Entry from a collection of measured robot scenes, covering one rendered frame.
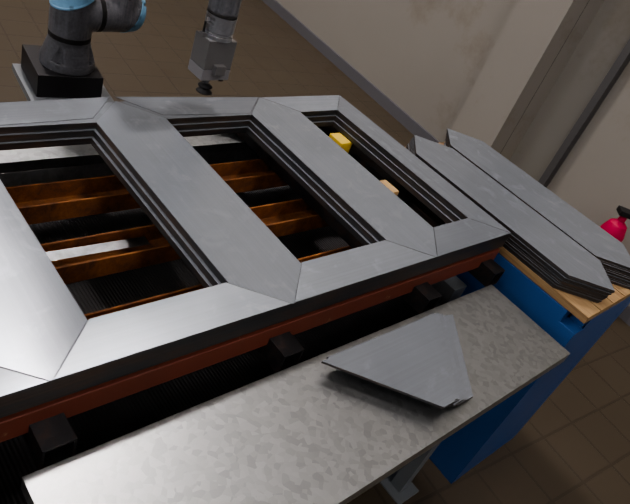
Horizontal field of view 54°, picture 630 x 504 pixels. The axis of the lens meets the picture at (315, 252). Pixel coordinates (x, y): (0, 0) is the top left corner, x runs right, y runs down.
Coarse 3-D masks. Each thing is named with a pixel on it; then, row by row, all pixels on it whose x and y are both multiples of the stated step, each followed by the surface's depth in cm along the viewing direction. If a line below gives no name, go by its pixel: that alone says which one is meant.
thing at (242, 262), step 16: (272, 240) 128; (208, 256) 117; (224, 256) 118; (240, 256) 120; (256, 256) 122; (272, 256) 123; (288, 256) 125; (224, 272) 115; (240, 272) 116; (256, 272) 118
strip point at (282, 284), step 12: (300, 264) 124; (252, 276) 117; (264, 276) 118; (276, 276) 119; (288, 276) 120; (252, 288) 114; (264, 288) 115; (276, 288) 116; (288, 288) 117; (288, 300) 115
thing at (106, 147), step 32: (0, 128) 127; (32, 128) 132; (64, 128) 137; (96, 128) 141; (192, 128) 159; (224, 128) 165; (256, 128) 168; (352, 128) 189; (288, 160) 161; (384, 160) 181; (320, 192) 154; (416, 192) 174; (160, 224) 125; (352, 224) 148; (192, 256) 119; (448, 256) 148; (352, 288) 126; (256, 320) 110; (160, 352) 98; (64, 384) 88; (96, 384) 93; (0, 416) 84
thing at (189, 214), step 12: (168, 204) 125; (180, 204) 127; (192, 204) 128; (204, 204) 130; (216, 204) 131; (228, 204) 132; (240, 204) 134; (180, 216) 124; (192, 216) 125; (204, 216) 126; (216, 216) 128; (228, 216) 129; (240, 216) 130
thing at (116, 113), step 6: (108, 108) 147; (114, 108) 148; (120, 108) 149; (126, 108) 150; (132, 108) 151; (102, 114) 144; (108, 114) 145; (114, 114) 146; (120, 114) 147; (126, 114) 148; (132, 114) 149; (138, 114) 150; (144, 114) 151; (150, 114) 151; (102, 120) 142; (108, 120) 143; (114, 120) 144; (120, 120) 145
